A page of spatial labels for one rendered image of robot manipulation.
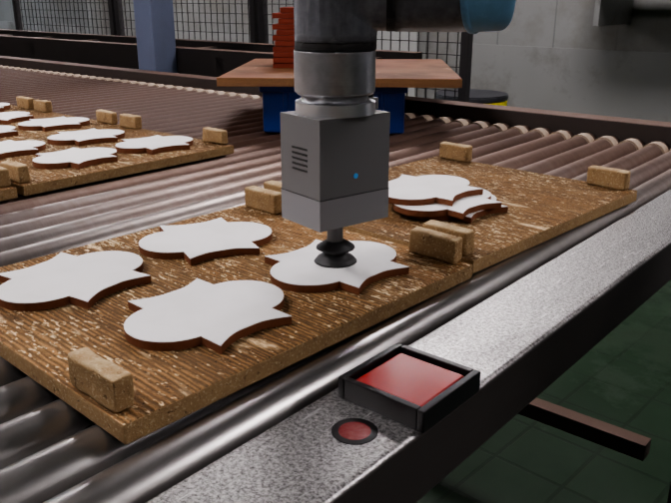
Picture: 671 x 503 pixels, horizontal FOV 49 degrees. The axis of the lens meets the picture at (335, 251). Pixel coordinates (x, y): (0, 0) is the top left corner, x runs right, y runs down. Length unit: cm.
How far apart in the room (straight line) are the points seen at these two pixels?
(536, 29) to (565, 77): 36
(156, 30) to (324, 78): 210
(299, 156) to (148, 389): 27
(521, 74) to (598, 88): 53
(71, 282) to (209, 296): 14
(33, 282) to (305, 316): 26
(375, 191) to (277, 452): 31
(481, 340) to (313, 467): 23
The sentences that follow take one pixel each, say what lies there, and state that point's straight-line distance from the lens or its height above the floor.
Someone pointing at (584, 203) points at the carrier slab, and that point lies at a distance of 103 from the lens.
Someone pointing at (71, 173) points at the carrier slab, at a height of 94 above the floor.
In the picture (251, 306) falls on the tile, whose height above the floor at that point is 94.
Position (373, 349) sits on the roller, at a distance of 62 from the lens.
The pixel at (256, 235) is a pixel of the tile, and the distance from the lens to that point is 82.
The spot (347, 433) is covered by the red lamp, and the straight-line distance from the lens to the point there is 51.
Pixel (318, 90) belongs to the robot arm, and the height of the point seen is 112.
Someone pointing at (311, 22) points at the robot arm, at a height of 117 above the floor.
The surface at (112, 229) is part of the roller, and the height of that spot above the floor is 92.
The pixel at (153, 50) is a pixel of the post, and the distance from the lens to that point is 274.
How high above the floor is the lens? 119
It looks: 19 degrees down
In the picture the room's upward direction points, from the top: straight up
